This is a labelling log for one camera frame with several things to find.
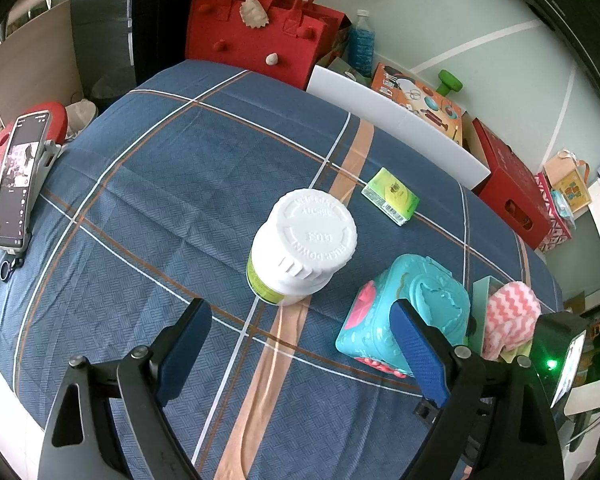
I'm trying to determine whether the white foam board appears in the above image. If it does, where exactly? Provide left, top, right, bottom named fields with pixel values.
left=306, top=65, right=492, bottom=190

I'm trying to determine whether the grey phone stand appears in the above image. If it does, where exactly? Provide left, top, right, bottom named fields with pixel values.
left=25, top=141, right=65, bottom=252

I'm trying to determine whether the white plastic bottle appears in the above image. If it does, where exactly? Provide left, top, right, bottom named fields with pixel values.
left=246, top=188, right=358, bottom=307

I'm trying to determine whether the green dumbbell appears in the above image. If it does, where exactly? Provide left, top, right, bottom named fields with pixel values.
left=435, top=69, right=465, bottom=97

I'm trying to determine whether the smartphone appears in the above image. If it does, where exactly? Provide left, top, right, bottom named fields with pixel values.
left=0, top=112, right=51, bottom=251

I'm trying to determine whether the black cabinet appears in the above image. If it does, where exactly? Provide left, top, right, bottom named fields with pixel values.
left=70, top=0, right=236, bottom=101

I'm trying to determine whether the red felt bag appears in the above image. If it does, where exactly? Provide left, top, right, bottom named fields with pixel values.
left=185, top=0, right=353, bottom=92

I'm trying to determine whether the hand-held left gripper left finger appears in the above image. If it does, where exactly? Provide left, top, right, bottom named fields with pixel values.
left=37, top=297, right=213, bottom=480

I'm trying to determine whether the white cloth bundle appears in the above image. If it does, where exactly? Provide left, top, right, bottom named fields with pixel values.
left=62, top=100, right=99, bottom=139

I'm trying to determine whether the teal rimmed white tray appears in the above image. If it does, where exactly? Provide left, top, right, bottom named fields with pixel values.
left=467, top=276, right=546, bottom=361

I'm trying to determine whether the red cardboard box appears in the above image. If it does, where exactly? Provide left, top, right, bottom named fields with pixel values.
left=472, top=117, right=553, bottom=251

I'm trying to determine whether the red white patterned box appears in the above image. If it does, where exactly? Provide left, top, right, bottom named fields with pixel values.
left=535, top=172, right=577, bottom=255

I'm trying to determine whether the orange toy box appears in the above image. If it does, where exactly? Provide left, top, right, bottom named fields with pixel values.
left=370, top=62, right=468, bottom=147

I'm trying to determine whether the blue bottle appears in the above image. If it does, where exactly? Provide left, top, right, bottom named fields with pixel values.
left=347, top=9, right=378, bottom=81

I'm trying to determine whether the light blue packet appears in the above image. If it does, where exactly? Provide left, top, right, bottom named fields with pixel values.
left=550, top=189, right=576, bottom=221

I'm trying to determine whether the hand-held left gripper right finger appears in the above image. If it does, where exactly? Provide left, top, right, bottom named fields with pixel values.
left=389, top=298, right=566, bottom=480

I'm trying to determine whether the green packet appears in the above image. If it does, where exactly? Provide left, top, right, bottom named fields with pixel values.
left=361, top=167, right=421, bottom=225

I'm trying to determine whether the beige small bag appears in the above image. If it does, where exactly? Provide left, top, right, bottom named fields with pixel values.
left=542, top=149, right=593, bottom=211

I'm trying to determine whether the pink wavy cloth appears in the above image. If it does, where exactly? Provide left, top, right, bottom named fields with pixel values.
left=481, top=281, right=542, bottom=361

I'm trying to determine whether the blue plaid blanket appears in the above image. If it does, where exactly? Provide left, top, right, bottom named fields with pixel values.
left=0, top=59, right=563, bottom=480

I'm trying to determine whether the teal plastic box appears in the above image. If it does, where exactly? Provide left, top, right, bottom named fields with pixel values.
left=335, top=253, right=472, bottom=380

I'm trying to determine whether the red stool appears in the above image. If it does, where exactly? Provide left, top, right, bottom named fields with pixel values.
left=0, top=101, right=70, bottom=248

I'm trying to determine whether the wooden sideboard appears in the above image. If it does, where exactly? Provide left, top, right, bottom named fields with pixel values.
left=0, top=0, right=86, bottom=126

